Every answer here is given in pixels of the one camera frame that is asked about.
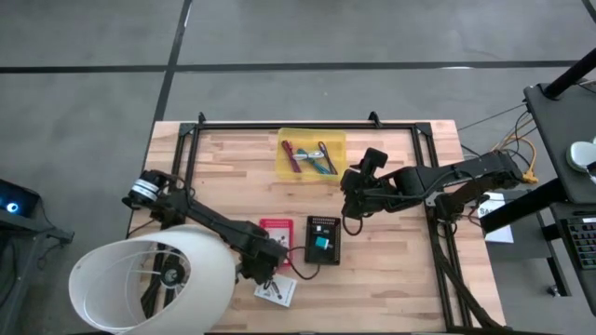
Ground red plastic basket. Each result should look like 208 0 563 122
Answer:
258 218 295 270

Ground black floor stand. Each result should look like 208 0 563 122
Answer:
0 211 75 335

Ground white computer mouse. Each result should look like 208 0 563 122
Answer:
565 138 596 175

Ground black keyboard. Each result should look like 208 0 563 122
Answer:
561 216 596 273

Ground black aluminium table frame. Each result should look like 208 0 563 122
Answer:
139 111 507 335

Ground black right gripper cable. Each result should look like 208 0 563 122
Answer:
341 214 366 237

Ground black cart crossbar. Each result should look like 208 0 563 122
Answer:
479 179 570 235

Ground red cable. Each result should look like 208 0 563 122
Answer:
280 140 303 174

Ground yellow cable bundle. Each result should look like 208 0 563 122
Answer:
493 134 540 184

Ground black sleeved cable bundle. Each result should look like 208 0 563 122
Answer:
432 218 507 333

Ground black device with blue light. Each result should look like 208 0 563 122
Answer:
0 179 41 232

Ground black plastic basket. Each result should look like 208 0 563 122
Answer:
304 215 343 266

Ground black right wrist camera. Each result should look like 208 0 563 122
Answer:
360 147 389 176

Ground teal cable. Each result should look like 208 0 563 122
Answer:
297 148 332 177

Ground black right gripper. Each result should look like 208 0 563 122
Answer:
341 167 405 221

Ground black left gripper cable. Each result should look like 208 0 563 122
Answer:
284 245 323 282

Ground black cart top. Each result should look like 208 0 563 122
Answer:
523 81 596 206

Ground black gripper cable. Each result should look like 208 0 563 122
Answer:
284 245 323 282
341 214 366 237

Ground white lampshade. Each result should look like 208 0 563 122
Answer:
68 224 237 335

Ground yellow plastic tray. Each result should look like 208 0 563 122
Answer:
277 127 348 182

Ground white cable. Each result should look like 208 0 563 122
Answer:
292 149 325 162

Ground white box with green side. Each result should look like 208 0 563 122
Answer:
253 274 298 309

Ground white paper sheet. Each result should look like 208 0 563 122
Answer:
478 191 516 245

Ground black lamp socket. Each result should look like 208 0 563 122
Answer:
157 260 187 292

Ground black pole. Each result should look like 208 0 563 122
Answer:
543 47 596 101

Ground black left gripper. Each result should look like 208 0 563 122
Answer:
239 234 291 301

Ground dark purple cable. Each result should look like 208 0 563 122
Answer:
318 141 339 176

